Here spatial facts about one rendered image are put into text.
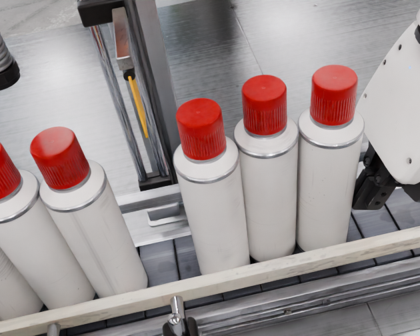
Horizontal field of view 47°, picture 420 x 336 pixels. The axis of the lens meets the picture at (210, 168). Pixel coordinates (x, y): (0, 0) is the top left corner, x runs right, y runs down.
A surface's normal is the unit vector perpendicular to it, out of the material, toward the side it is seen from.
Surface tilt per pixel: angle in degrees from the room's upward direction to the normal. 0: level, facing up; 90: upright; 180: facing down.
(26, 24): 0
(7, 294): 90
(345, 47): 0
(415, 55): 66
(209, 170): 42
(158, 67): 90
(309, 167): 90
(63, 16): 0
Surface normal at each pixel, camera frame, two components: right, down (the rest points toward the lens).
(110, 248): 0.60, 0.53
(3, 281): 0.78, 0.39
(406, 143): -0.94, 0.00
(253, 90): -0.08, -0.69
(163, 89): 0.18, 0.70
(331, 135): -0.15, -0.02
